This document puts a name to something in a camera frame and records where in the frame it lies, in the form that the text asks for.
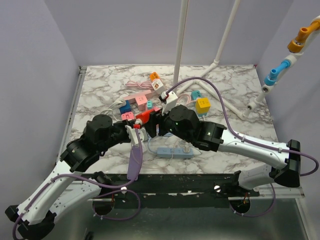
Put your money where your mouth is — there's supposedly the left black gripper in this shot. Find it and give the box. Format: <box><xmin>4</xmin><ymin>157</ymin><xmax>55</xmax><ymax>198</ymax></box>
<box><xmin>99</xmin><ymin>119</ymin><xmax>138</xmax><ymax>153</ymax></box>

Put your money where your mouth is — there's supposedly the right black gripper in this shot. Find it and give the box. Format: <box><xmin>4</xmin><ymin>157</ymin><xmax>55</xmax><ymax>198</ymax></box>
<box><xmin>141</xmin><ymin>102</ymin><xmax>193</xmax><ymax>144</ymax></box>

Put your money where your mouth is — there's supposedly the pink square socket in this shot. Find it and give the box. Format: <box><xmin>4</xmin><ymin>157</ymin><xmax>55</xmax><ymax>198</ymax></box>
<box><xmin>121</xmin><ymin>111</ymin><xmax>136</xmax><ymax>121</ymax></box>

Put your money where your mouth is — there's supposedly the dark blue cube socket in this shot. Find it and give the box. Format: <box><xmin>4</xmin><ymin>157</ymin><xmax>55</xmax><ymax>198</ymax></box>
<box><xmin>119</xmin><ymin>100</ymin><xmax>132</xmax><ymax>115</ymax></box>

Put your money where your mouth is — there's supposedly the purple power strip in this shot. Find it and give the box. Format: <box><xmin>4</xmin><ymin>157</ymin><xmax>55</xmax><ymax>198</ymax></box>
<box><xmin>127</xmin><ymin>146</ymin><xmax>142</xmax><ymax>181</ymax></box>

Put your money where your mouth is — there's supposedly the red cube socket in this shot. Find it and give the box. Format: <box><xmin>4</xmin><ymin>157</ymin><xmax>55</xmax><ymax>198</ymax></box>
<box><xmin>135</xmin><ymin>109</ymin><xmax>154</xmax><ymax>124</ymax></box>

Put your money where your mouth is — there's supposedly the white cable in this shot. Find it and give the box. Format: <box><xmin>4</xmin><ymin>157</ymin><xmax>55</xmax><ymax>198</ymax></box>
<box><xmin>97</xmin><ymin>97</ymin><xmax>127</xmax><ymax>119</ymax></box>

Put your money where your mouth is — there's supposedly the light blue power strip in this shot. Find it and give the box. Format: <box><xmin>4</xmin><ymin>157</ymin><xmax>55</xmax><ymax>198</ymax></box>
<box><xmin>156</xmin><ymin>147</ymin><xmax>195</xmax><ymax>159</ymax></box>

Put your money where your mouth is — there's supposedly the pink long power strip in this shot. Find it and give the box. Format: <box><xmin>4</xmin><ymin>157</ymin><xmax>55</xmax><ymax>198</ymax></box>
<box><xmin>123</xmin><ymin>89</ymin><xmax>155</xmax><ymax>111</ymax></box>

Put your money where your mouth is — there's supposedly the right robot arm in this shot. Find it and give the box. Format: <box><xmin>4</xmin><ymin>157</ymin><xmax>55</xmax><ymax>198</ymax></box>
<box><xmin>143</xmin><ymin>105</ymin><xmax>301</xmax><ymax>196</ymax></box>

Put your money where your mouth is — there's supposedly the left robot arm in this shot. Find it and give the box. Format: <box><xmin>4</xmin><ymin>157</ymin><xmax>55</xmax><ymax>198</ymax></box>
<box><xmin>5</xmin><ymin>114</ymin><xmax>139</xmax><ymax>240</ymax></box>

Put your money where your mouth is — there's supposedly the yellow cube socket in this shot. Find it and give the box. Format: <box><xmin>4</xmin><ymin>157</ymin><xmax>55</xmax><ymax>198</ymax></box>
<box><xmin>195</xmin><ymin>97</ymin><xmax>211</xmax><ymax>116</ymax></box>

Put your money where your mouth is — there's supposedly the teal plug adapter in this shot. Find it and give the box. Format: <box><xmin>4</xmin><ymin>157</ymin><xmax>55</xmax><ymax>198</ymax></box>
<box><xmin>190</xmin><ymin>90</ymin><xmax>202</xmax><ymax>101</ymax></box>

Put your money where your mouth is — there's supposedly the orange white cube socket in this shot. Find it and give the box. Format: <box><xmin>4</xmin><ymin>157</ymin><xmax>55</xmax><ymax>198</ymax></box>
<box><xmin>149</xmin><ymin>72</ymin><xmax>166</xmax><ymax>95</ymax></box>

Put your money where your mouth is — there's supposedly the white PVC pipe stand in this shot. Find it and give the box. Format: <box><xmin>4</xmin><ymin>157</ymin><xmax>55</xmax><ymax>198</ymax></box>
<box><xmin>173</xmin><ymin>0</ymin><xmax>249</xmax><ymax>120</ymax></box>

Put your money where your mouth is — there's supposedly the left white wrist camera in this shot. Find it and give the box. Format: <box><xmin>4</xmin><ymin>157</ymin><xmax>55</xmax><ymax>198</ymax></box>
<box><xmin>125</xmin><ymin>125</ymin><xmax>148</xmax><ymax>146</ymax></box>

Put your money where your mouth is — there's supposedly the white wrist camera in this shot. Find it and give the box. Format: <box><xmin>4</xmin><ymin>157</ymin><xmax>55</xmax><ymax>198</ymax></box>
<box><xmin>125</xmin><ymin>125</ymin><xmax>148</xmax><ymax>146</ymax></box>
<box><xmin>159</xmin><ymin>91</ymin><xmax>178</xmax><ymax>116</ymax></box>

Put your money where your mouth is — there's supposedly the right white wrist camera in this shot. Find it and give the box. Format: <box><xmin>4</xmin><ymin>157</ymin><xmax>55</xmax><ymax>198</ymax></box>
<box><xmin>159</xmin><ymin>91</ymin><xmax>178</xmax><ymax>116</ymax></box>

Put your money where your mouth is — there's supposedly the pink coiled cable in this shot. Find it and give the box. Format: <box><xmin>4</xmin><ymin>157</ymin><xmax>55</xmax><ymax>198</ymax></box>
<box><xmin>124</xmin><ymin>80</ymin><xmax>153</xmax><ymax>91</ymax></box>

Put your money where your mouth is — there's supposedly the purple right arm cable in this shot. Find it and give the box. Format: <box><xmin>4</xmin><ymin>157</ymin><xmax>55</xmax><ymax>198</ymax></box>
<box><xmin>162</xmin><ymin>76</ymin><xmax>320</xmax><ymax>177</ymax></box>

